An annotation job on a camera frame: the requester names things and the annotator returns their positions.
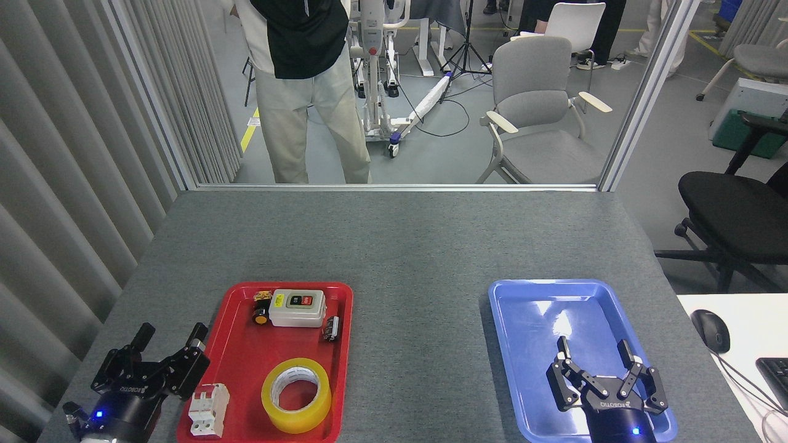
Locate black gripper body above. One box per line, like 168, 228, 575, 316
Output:
585, 385, 658, 443
77, 377, 167, 443

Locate white stand on wheels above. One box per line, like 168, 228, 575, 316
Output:
348, 0, 454, 159

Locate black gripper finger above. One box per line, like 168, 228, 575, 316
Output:
547, 337, 607, 412
157, 322, 211, 401
91, 322, 156, 391
617, 340, 669, 414

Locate person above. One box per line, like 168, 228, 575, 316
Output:
231, 0, 372, 184
637, 0, 687, 78
577, 0, 627, 70
516, 0, 558, 36

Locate grey pleated curtain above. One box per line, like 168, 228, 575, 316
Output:
0, 0, 244, 443
717, 0, 788, 59

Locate black keyboard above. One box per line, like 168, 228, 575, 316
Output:
755, 357, 788, 412

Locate red plastic tray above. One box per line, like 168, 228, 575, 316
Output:
177, 282, 354, 443

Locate black computer mouse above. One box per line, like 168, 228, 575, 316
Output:
691, 309, 731, 354

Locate background table dark cloth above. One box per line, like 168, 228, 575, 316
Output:
403, 0, 468, 78

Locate grey office chair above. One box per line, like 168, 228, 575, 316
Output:
696, 18, 788, 102

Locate white desk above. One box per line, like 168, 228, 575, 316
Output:
676, 293, 788, 443

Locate white circuit breaker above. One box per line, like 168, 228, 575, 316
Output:
188, 383, 230, 437

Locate yellow tape roll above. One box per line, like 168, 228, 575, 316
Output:
261, 358, 332, 434

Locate grey chair cream armrests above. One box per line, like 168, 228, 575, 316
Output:
475, 36, 613, 184

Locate white push button switch box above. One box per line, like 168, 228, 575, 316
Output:
268, 289, 327, 328

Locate green box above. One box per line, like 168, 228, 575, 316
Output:
713, 110, 788, 159

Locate black mouse cable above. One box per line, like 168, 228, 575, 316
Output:
716, 349, 788, 416

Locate white chair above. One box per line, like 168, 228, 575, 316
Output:
510, 2, 607, 94

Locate silver aluminium crossbar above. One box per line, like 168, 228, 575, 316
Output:
196, 183, 601, 192

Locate silver aluminium post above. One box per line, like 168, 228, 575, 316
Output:
598, 0, 702, 192

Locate black office chair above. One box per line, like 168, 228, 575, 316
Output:
654, 110, 788, 293

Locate blue plastic tray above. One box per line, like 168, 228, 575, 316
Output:
488, 279, 678, 443

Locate black tripod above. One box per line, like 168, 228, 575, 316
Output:
243, 57, 257, 108
439, 0, 493, 104

